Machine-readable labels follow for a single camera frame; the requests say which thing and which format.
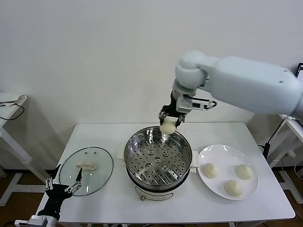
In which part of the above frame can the thin black cable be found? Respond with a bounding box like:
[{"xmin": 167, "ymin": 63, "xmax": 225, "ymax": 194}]
[{"xmin": 0, "ymin": 100, "xmax": 26, "ymax": 122}]

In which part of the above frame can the white oval plate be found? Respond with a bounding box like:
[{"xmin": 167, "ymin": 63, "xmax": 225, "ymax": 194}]
[{"xmin": 197, "ymin": 144, "xmax": 260, "ymax": 201}]

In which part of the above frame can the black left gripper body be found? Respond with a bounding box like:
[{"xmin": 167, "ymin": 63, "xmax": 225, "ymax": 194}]
[{"xmin": 37, "ymin": 183, "xmax": 72, "ymax": 219}]

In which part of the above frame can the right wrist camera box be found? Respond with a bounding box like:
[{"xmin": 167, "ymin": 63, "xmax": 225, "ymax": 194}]
[{"xmin": 177, "ymin": 94, "xmax": 217, "ymax": 112}]

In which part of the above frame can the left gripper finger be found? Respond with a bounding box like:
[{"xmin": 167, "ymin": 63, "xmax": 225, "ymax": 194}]
[
  {"xmin": 45, "ymin": 165, "xmax": 62, "ymax": 192},
  {"xmin": 65, "ymin": 166, "xmax": 83, "ymax": 194}
]

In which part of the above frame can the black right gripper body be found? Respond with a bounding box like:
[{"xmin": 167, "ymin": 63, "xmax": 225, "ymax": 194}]
[{"xmin": 160, "ymin": 91, "xmax": 187, "ymax": 119}]

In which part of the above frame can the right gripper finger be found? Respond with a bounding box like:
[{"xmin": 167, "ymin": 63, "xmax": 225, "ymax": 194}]
[
  {"xmin": 158, "ymin": 113, "xmax": 170, "ymax": 126},
  {"xmin": 174, "ymin": 114, "xmax": 186, "ymax": 130}
]

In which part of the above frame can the white cloth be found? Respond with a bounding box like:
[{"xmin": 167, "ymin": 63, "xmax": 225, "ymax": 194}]
[{"xmin": 0, "ymin": 92, "xmax": 27, "ymax": 107}]

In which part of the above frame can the steel steamer pot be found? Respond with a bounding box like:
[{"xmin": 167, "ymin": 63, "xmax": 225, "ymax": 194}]
[{"xmin": 117, "ymin": 126, "xmax": 200, "ymax": 188}]

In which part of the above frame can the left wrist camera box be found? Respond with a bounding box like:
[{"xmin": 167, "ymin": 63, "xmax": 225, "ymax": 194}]
[{"xmin": 14, "ymin": 218, "xmax": 33, "ymax": 227}]

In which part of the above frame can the white steamed baozi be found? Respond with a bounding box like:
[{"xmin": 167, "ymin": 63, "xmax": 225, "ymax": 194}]
[
  {"xmin": 223, "ymin": 179, "xmax": 244, "ymax": 197},
  {"xmin": 235, "ymin": 164, "xmax": 254, "ymax": 180},
  {"xmin": 160, "ymin": 119, "xmax": 177, "ymax": 135},
  {"xmin": 203, "ymin": 163, "xmax": 218, "ymax": 179}
]

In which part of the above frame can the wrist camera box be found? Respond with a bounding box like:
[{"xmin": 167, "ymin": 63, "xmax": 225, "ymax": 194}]
[
  {"xmin": 14, "ymin": 218, "xmax": 33, "ymax": 227},
  {"xmin": 177, "ymin": 94, "xmax": 217, "ymax": 112}
]

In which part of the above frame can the black cable with adapter block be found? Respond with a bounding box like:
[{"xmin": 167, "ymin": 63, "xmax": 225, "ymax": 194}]
[{"xmin": 258, "ymin": 115, "xmax": 291, "ymax": 164}]

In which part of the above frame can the round glass pot lid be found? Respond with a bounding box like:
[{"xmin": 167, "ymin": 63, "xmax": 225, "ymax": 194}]
[{"xmin": 58, "ymin": 146, "xmax": 114, "ymax": 197}]

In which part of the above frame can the white cable with plug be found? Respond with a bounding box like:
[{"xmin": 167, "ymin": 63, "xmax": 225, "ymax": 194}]
[{"xmin": 281, "ymin": 150, "xmax": 303, "ymax": 183}]

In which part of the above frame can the white side table with laptop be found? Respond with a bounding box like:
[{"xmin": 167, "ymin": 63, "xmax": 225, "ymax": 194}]
[{"xmin": 272, "ymin": 113, "xmax": 303, "ymax": 204}]

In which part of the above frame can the perforated steel steamer tray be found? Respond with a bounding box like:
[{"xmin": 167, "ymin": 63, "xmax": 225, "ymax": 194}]
[{"xmin": 127, "ymin": 137, "xmax": 189, "ymax": 185}]

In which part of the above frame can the white electric cooker base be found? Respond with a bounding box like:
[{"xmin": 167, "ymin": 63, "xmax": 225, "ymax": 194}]
[{"xmin": 127, "ymin": 175, "xmax": 187, "ymax": 202}]

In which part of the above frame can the white side table with cloth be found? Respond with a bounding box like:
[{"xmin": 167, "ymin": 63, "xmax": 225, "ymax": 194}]
[{"xmin": 0, "ymin": 91, "xmax": 52, "ymax": 207}]

